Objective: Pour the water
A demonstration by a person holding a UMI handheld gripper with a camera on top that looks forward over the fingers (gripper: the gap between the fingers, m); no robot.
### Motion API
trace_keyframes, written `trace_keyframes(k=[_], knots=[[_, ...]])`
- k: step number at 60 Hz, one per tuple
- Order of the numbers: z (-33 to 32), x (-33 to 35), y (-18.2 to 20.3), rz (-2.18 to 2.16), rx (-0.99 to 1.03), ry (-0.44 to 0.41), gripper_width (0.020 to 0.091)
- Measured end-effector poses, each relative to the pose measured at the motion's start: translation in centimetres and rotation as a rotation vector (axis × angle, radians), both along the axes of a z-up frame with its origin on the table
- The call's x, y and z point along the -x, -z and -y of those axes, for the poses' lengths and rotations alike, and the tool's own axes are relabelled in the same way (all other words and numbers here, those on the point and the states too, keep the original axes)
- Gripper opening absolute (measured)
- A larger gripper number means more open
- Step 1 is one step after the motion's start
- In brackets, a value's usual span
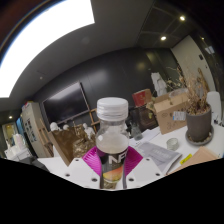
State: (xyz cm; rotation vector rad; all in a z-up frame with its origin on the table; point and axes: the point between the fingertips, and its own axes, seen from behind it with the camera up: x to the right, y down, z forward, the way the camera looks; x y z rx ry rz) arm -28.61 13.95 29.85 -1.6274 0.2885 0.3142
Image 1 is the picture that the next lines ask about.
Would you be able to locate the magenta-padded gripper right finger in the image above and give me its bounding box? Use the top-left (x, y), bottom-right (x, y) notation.
top-left (123, 146), bottom-right (166, 190)

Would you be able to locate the brown cardboard box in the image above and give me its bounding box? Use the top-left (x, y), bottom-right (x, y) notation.
top-left (153, 91), bottom-right (189, 135)

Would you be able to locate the small glass cup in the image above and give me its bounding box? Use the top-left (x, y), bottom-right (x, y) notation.
top-left (166, 137), bottom-right (180, 152)

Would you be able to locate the wooden easel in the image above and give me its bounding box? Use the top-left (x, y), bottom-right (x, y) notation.
top-left (87, 107), bottom-right (101, 134)

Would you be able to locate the yellow tag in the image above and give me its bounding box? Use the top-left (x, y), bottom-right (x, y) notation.
top-left (179, 153), bottom-right (193, 165)

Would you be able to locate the light wooden drawing board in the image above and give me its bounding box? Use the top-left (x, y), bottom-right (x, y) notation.
top-left (166, 146), bottom-right (221, 176)

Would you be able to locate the white plastic chair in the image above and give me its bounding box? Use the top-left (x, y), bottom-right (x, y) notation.
top-left (206, 90), bottom-right (223, 126)

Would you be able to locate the white cabinet with pictures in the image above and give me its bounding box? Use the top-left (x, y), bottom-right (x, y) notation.
top-left (20, 101), bottom-right (46, 158)

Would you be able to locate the clear drink bottle white cap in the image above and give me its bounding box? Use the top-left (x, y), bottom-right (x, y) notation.
top-left (95, 96), bottom-right (130, 190)

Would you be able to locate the white plaster figure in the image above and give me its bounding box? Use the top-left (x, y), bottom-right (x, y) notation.
top-left (82, 122), bottom-right (96, 139)

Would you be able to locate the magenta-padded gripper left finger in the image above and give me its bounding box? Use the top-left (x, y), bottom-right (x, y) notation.
top-left (63, 146), bottom-right (103, 190)

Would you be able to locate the red box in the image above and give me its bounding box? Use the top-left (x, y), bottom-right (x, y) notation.
top-left (131, 88), bottom-right (154, 108)

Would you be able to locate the black wall screen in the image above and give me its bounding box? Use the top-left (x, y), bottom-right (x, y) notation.
top-left (42, 82), bottom-right (90, 125)

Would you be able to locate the white plaster torso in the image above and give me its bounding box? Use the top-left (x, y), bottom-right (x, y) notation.
top-left (150, 72), bottom-right (168, 98)

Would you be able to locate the dark grey plant saucer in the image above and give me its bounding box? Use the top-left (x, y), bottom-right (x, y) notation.
top-left (184, 124), bottom-right (215, 147)

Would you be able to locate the dried plant in grey pot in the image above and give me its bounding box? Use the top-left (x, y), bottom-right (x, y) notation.
top-left (166, 66), bottom-right (213, 143)

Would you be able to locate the large white ceiling light panel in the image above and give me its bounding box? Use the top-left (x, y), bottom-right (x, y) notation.
top-left (0, 0), bottom-right (96, 99)

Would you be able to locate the grey printed newspaper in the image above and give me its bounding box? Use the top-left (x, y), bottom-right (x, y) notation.
top-left (134, 141), bottom-right (183, 175)

